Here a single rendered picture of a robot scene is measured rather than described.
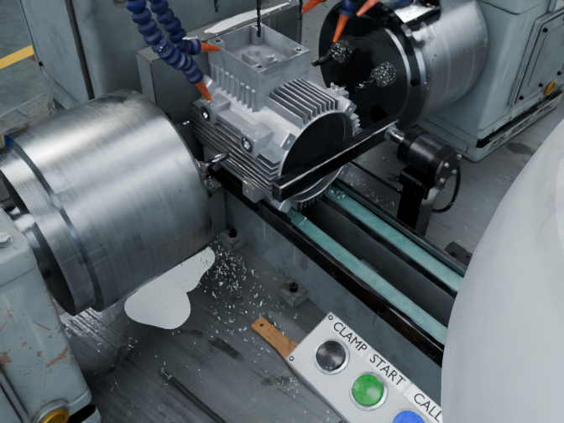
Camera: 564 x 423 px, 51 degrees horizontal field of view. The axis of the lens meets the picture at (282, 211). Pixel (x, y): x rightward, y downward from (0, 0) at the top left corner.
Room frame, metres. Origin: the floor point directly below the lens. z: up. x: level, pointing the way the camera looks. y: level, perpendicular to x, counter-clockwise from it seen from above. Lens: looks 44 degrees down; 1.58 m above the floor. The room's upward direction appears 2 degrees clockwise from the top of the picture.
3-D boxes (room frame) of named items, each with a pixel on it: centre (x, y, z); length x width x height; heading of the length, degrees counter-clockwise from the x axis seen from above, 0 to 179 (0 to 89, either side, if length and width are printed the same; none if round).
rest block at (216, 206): (0.75, 0.14, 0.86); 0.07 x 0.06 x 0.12; 133
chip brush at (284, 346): (0.48, -0.04, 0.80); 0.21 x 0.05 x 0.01; 47
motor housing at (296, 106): (0.77, 0.02, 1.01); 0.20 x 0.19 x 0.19; 43
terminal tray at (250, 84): (0.80, 0.04, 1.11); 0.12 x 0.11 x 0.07; 43
